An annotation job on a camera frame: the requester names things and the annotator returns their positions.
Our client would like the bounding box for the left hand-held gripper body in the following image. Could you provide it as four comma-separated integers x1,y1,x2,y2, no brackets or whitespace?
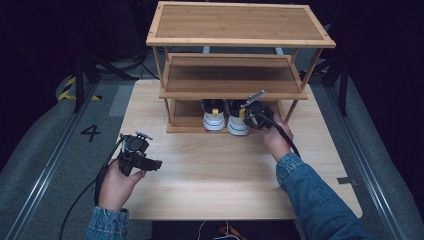
118,130,154,178

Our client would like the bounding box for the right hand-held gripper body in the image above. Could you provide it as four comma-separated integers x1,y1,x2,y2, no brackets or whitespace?
240,89,276,130

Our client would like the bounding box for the white and navy sneaker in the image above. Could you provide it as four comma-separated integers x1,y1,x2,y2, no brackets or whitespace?
201,99,227,132
226,99,252,137

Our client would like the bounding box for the wooden three-tier shoe rack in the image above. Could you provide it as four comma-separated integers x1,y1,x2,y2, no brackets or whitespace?
145,0,337,135

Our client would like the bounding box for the person's right hand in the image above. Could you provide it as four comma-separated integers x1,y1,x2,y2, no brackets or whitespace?
261,114,295,163

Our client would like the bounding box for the person's left hand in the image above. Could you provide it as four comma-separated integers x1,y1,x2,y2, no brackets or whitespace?
97,159,147,212

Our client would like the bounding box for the black metal stand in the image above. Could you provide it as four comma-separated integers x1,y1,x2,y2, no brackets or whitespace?
73,52,136,114
314,49,350,116

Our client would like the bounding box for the yellow and black hazard tape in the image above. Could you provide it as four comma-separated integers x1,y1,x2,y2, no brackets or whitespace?
58,76,103,102

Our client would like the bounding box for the orange object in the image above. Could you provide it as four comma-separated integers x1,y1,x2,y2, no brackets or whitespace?
219,225,248,240

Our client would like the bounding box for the grey tape piece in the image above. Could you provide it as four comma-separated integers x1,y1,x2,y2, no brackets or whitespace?
336,176,358,186

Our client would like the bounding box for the right hand-held gripper black cable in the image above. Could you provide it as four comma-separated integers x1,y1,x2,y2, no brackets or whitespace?
263,113,302,158

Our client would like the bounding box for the thin white cable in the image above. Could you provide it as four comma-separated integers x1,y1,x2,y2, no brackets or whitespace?
197,219,239,240

